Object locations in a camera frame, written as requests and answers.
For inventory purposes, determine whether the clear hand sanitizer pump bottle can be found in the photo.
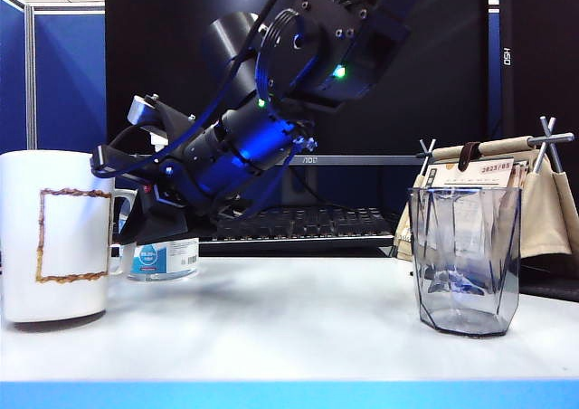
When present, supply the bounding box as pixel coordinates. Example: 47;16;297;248
120;130;200;283

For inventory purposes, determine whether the beige canvas desk calendar stand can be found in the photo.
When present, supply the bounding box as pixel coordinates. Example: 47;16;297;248
392;117;575;274

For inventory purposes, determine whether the silver monitor stand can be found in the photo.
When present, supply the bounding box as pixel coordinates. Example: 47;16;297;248
280;166;318;207

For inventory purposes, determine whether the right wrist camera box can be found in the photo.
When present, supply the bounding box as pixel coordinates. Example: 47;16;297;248
128;93;195;146

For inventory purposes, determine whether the large black computer monitor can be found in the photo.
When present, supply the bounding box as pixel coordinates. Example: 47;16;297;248
104;0;489;166

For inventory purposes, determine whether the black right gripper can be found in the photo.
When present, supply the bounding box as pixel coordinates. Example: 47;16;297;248
91;143;205;247

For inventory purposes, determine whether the black HSO monitor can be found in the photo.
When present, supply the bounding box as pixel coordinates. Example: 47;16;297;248
497;0;579;188

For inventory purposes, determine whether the transparent faceted plastic cup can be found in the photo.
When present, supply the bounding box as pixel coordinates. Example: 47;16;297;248
408;185;522;337

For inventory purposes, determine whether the blue office partition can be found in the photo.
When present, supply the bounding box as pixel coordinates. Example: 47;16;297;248
0;0;108;157

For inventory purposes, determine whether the black mechanical keyboard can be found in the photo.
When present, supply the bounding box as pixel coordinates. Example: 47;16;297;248
198;205;399;250

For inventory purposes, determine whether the white ceramic mug brown square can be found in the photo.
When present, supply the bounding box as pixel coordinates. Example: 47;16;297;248
0;149;139;324

